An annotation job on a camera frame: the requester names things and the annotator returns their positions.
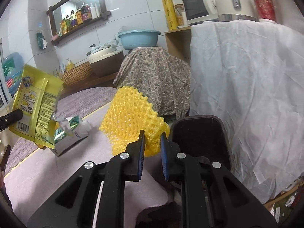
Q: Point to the light blue plastic basin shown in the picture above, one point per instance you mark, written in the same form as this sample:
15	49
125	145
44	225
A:
138	38

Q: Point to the blue water jug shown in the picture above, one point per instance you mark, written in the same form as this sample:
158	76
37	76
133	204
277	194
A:
12	67

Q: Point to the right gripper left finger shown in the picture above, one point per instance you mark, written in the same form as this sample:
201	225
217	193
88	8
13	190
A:
94	195

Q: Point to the black trash bin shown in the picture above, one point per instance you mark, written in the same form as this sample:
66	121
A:
202	136

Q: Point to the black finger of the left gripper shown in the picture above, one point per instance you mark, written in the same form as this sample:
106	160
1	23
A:
10	118

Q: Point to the floral patterned cloth cover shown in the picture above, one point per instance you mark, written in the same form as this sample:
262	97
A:
163	78

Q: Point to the green white tissue pack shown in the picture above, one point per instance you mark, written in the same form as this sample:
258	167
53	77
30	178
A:
71	130

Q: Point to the yellow snack packet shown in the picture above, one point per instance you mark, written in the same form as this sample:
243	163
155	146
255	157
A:
37	98

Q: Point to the dark wooden framed mirror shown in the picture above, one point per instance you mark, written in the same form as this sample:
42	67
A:
69	16

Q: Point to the woven wicker basket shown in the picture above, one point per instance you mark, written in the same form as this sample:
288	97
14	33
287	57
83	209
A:
77	74

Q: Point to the red paper cup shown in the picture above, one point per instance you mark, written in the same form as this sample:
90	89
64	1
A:
265	10

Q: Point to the cream electric kettle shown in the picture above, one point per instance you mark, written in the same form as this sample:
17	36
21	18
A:
230	10

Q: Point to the white sheet cover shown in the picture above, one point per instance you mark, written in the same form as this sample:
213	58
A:
250	75

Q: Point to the wooden shelf cabinet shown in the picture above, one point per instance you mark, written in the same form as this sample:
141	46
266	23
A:
178	43

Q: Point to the wall hung tissue pack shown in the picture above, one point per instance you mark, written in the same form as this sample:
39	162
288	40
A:
41	41

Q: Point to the white microwave oven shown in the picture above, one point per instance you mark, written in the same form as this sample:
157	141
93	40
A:
198	11

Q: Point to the yellow foil roll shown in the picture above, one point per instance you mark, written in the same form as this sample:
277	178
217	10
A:
170	14

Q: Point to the brown white rice cooker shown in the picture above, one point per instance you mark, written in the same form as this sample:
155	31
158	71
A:
106	62

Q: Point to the yellow foam fruit net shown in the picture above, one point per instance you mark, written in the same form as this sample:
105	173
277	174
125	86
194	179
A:
128	114

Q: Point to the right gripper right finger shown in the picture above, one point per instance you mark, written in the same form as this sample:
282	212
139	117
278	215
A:
211	195

